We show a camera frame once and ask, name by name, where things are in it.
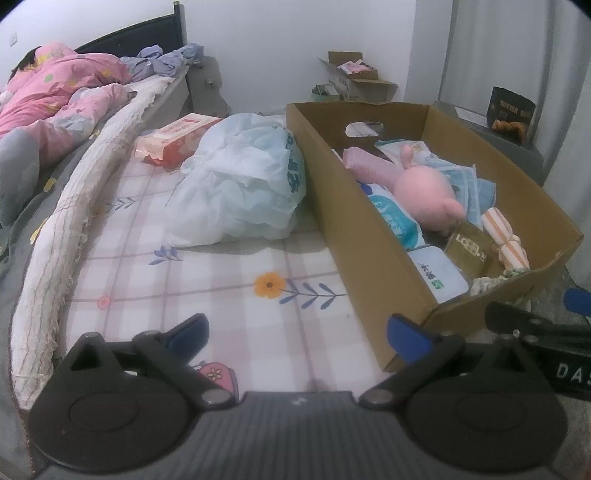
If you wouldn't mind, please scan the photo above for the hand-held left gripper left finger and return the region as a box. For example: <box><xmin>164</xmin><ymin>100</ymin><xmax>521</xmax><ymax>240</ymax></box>
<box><xmin>60</xmin><ymin>314</ymin><xmax>234</xmax><ymax>409</ymax></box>

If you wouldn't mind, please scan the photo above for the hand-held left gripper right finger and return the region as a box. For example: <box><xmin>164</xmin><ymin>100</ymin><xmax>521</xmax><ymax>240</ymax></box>
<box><xmin>359</xmin><ymin>314</ymin><xmax>543</xmax><ymax>409</ymax></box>

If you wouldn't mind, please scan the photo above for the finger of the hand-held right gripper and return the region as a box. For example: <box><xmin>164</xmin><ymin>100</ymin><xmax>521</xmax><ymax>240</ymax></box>
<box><xmin>564</xmin><ymin>287</ymin><xmax>591</xmax><ymax>318</ymax></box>
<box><xmin>485</xmin><ymin>301</ymin><xmax>591</xmax><ymax>344</ymax></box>

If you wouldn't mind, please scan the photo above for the green cloth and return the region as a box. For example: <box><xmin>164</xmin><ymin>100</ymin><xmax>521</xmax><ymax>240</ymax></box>
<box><xmin>470</xmin><ymin>268</ymin><xmax>522</xmax><ymax>296</ymax></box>

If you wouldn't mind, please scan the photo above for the white green wipes packet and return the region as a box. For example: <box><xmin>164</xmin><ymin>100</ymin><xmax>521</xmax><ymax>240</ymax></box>
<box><xmin>407</xmin><ymin>244</ymin><xmax>469</xmax><ymax>305</ymax></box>

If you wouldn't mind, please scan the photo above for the gold foil packet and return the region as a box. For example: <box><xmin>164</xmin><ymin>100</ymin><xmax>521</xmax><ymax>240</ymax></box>
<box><xmin>444</xmin><ymin>220</ymin><xmax>502</xmax><ymax>278</ymax></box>

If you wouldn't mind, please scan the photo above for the large cardboard box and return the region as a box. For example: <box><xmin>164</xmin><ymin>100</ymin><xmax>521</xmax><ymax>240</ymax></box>
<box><xmin>285</xmin><ymin>102</ymin><xmax>585</xmax><ymax>374</ymax></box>

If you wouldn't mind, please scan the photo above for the orange striped cloth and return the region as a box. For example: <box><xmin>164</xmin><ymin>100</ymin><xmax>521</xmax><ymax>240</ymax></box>
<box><xmin>481</xmin><ymin>208</ymin><xmax>529</xmax><ymax>271</ymax></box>

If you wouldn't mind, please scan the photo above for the blue and white wipes packet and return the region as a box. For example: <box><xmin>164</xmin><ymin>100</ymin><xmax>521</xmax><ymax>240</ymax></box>
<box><xmin>360</xmin><ymin>182</ymin><xmax>426</xmax><ymax>252</ymax></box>

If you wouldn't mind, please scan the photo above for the pink plush toy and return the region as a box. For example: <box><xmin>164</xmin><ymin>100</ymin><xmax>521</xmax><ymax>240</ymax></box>
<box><xmin>388</xmin><ymin>143</ymin><xmax>467</xmax><ymax>234</ymax></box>

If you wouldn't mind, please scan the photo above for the pink striped cloth roll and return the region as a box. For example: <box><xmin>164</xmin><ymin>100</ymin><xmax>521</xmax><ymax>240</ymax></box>
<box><xmin>342</xmin><ymin>147</ymin><xmax>407</xmax><ymax>190</ymax></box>

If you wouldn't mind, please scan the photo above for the clear bag with yellow packet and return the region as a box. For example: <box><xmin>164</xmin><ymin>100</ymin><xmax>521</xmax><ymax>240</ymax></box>
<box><xmin>374</xmin><ymin>138</ymin><xmax>439</xmax><ymax>167</ymax></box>

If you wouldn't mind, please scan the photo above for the white plastic bag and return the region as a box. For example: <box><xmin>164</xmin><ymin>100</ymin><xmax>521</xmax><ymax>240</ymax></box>
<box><xmin>165</xmin><ymin>113</ymin><xmax>308</xmax><ymax>247</ymax></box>

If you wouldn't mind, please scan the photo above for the grey cabinet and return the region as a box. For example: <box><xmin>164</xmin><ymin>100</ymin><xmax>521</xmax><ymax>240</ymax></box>
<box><xmin>431</xmin><ymin>100</ymin><xmax>546</xmax><ymax>188</ymax></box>

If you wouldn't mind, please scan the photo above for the white fringed blanket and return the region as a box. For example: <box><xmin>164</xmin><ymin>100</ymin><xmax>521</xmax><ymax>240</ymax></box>
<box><xmin>9</xmin><ymin>76</ymin><xmax>178</xmax><ymax>411</ymax></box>

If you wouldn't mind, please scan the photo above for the pink and red tissue pack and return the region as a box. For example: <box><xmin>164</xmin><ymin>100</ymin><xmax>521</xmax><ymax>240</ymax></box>
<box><xmin>135</xmin><ymin>113</ymin><xmax>222</xmax><ymax>168</ymax></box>

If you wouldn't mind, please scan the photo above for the black snack bag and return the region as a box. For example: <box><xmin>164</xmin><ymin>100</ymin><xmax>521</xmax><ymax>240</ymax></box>
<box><xmin>486</xmin><ymin>86</ymin><xmax>537</xmax><ymax>146</ymax></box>

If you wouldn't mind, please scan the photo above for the white paper sheet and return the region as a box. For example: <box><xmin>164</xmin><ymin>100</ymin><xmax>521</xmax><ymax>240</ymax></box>
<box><xmin>455</xmin><ymin>107</ymin><xmax>490</xmax><ymax>127</ymax></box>

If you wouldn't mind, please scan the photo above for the small open cardboard box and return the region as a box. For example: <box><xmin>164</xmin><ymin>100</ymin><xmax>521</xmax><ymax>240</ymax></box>
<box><xmin>316</xmin><ymin>51</ymin><xmax>399</xmax><ymax>102</ymax></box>

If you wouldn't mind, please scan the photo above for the white curtain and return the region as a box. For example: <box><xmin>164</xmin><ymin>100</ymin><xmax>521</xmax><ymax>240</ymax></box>
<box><xmin>434</xmin><ymin>0</ymin><xmax>591</xmax><ymax>278</ymax></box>

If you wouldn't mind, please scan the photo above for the purple grey cloth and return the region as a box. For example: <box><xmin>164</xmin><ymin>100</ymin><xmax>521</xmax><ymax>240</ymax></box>
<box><xmin>121</xmin><ymin>43</ymin><xmax>205</xmax><ymax>79</ymax></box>

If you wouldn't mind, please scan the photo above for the pink patterned quilt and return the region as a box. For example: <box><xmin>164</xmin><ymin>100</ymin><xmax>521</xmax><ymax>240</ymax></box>
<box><xmin>0</xmin><ymin>41</ymin><xmax>139</xmax><ymax>227</ymax></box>

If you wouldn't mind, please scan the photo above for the black bed headboard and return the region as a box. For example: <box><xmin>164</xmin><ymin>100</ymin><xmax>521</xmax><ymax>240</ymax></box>
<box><xmin>74</xmin><ymin>2</ymin><xmax>188</xmax><ymax>58</ymax></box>

